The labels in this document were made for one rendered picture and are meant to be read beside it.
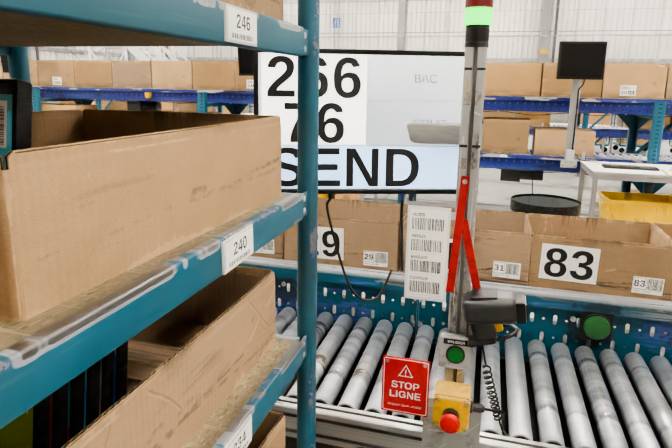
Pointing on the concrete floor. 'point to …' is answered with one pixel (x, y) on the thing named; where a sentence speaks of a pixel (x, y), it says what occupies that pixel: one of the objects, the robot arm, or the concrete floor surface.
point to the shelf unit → (105, 8)
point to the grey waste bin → (545, 204)
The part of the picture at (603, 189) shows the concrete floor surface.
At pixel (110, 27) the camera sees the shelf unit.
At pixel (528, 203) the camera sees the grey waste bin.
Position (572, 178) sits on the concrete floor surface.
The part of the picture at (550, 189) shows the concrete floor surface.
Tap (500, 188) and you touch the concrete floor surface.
